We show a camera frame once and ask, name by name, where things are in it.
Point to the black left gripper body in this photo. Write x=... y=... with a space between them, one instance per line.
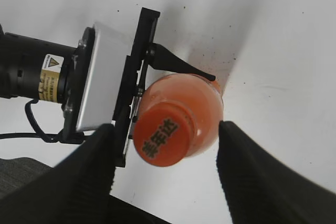
x=133 y=83

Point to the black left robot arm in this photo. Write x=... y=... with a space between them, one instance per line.
x=39 y=70

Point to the orange soda bottle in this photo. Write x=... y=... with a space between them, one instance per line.
x=200 y=97

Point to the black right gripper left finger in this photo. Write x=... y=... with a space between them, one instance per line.
x=75 y=191

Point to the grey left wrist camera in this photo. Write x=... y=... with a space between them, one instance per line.
x=96 y=81

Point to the orange bottle cap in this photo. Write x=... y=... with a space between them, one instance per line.
x=163 y=134

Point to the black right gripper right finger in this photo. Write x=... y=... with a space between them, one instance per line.
x=260 y=189

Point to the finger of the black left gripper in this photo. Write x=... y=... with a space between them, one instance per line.
x=160 y=58

